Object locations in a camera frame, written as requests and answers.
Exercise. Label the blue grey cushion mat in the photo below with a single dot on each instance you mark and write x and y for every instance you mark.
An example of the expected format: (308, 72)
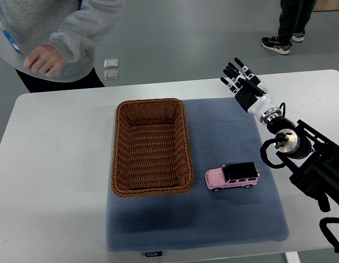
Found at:
(221, 132)

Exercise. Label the dark sneaker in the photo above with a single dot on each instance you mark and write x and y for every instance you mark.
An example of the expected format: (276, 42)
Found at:
(298, 37)
(273, 44)

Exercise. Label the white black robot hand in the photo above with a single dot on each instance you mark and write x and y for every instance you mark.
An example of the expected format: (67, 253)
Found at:
(250, 92)

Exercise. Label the upper silver floor plate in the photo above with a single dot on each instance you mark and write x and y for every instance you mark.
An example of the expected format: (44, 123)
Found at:
(110, 63)

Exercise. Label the pink toy car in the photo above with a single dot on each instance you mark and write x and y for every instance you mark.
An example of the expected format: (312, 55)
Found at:
(236, 175)

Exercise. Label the dark sneaker rear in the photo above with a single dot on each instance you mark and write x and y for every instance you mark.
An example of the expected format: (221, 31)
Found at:
(298, 37)

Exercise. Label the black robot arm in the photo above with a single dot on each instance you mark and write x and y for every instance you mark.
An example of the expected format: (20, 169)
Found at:
(312, 158)

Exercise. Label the standing person's dark legs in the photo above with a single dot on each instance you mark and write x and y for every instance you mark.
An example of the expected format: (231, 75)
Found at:
(294, 17)

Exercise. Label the lower silver floor plate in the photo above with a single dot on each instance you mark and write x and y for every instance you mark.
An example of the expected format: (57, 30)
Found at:
(111, 74)

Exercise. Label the grey sweatshirt torso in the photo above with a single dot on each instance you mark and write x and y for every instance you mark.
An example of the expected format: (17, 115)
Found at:
(31, 23)

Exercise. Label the person's bare hand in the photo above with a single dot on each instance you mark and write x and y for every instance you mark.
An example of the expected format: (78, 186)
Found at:
(45, 59)

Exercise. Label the dark sneaker front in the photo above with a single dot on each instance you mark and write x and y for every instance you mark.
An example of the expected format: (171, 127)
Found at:
(273, 44)

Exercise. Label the grey sweatshirt forearm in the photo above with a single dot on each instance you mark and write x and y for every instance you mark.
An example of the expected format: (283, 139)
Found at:
(85, 28)

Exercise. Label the brown wicker basket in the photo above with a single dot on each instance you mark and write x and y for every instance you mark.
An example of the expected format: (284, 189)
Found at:
(151, 150)

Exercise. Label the blue lanyard badge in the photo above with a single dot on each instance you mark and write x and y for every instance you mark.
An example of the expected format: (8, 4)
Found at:
(11, 39)

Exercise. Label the silver floor plate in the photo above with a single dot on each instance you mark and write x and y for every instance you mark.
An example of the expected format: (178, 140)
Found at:
(110, 63)
(111, 74)

